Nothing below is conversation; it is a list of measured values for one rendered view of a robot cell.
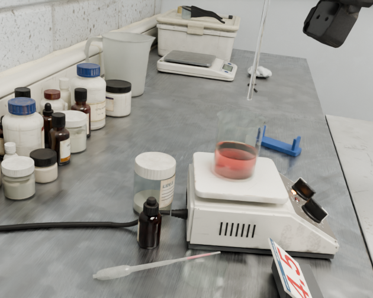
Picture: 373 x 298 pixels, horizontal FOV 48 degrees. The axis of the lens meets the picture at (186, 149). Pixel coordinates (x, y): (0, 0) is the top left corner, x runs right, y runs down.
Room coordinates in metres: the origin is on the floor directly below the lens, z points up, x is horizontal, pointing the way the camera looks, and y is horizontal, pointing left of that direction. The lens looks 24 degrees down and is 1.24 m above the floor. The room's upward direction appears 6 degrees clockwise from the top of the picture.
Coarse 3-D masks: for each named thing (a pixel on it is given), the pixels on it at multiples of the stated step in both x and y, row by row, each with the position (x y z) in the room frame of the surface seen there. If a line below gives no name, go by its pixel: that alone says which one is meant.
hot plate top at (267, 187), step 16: (192, 160) 0.55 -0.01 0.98; (208, 160) 0.54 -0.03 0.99; (272, 160) 0.57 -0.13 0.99; (208, 176) 0.49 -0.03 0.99; (256, 176) 0.51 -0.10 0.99; (272, 176) 0.51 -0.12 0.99; (208, 192) 0.45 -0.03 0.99; (224, 192) 0.45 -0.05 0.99; (240, 192) 0.46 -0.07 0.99; (256, 192) 0.46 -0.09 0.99; (272, 192) 0.47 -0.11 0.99
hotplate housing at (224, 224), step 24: (192, 168) 0.55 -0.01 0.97; (192, 192) 0.48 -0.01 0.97; (192, 216) 0.45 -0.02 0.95; (216, 216) 0.45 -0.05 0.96; (240, 216) 0.45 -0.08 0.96; (264, 216) 0.45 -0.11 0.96; (288, 216) 0.45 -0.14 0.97; (192, 240) 0.44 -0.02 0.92; (216, 240) 0.45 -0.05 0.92; (240, 240) 0.45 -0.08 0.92; (264, 240) 0.45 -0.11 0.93; (288, 240) 0.45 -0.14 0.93; (312, 240) 0.45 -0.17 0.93; (336, 240) 0.46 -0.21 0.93
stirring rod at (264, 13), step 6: (264, 6) 0.51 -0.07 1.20; (264, 12) 0.51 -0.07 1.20; (264, 18) 0.51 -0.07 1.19; (264, 24) 0.51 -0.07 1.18; (264, 30) 0.51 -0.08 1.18; (258, 36) 0.51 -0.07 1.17; (258, 42) 0.51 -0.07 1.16; (258, 48) 0.51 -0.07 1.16; (258, 54) 0.51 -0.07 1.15; (258, 60) 0.51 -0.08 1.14; (252, 72) 0.51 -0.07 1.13; (252, 78) 0.51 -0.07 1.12; (252, 84) 0.51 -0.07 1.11; (252, 90) 0.51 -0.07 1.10
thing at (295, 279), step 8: (280, 248) 0.43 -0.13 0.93; (280, 256) 0.41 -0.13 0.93; (288, 256) 0.43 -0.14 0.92; (288, 264) 0.41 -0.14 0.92; (296, 264) 0.43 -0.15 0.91; (288, 272) 0.39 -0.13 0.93; (296, 272) 0.41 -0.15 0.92; (288, 280) 0.37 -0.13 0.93; (296, 280) 0.39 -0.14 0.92; (296, 288) 0.37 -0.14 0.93; (304, 288) 0.39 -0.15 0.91; (304, 296) 0.36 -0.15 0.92
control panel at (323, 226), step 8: (280, 176) 0.56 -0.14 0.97; (288, 184) 0.55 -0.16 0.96; (288, 192) 0.52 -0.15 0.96; (296, 200) 0.50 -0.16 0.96; (304, 200) 0.53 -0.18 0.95; (296, 208) 0.48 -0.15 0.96; (304, 216) 0.47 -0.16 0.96; (312, 224) 0.46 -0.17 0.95; (320, 224) 0.48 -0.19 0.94; (328, 224) 0.50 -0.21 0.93; (328, 232) 0.47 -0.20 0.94
